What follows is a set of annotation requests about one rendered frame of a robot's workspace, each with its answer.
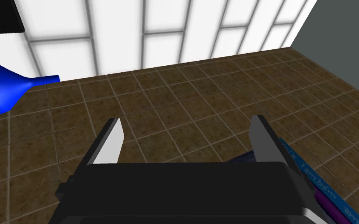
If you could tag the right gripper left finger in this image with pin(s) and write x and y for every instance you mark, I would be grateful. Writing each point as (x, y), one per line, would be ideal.
(111, 146)

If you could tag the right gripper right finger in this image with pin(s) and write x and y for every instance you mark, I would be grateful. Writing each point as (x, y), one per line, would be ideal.
(265, 144)

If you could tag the blue and purple book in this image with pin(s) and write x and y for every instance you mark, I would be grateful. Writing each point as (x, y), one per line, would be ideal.
(326, 194)

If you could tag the blue bottle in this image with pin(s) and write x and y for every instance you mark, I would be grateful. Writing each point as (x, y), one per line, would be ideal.
(2, 88)

